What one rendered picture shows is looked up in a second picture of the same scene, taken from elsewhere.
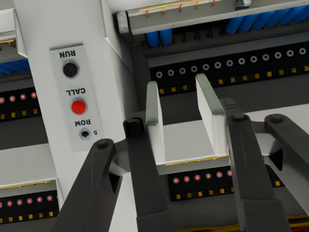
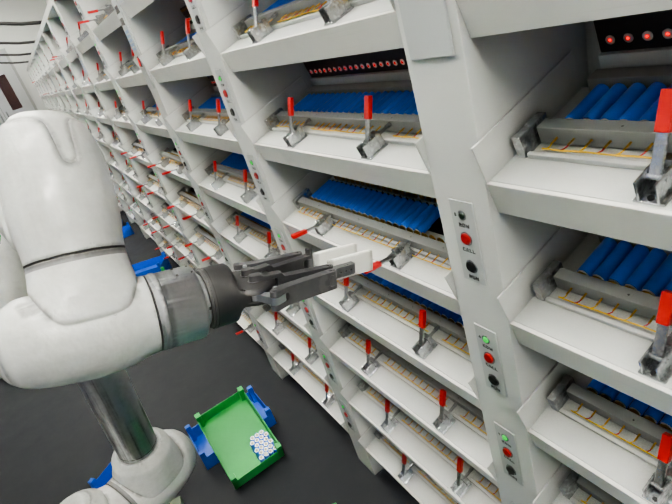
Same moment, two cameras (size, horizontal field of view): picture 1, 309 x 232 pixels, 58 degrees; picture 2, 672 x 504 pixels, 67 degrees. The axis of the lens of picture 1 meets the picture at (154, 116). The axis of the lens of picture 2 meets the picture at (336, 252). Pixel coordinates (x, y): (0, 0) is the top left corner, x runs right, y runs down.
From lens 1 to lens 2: 0.67 m
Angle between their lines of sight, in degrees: 77
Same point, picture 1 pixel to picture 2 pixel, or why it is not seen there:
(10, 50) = (575, 287)
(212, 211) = not seen: outside the picture
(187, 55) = not seen: hidden behind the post
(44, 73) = (491, 272)
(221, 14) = (416, 242)
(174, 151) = (408, 176)
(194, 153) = (396, 171)
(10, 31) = (554, 305)
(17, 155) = (528, 213)
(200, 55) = not seen: hidden behind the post
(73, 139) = (470, 214)
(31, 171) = (510, 196)
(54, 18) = (483, 302)
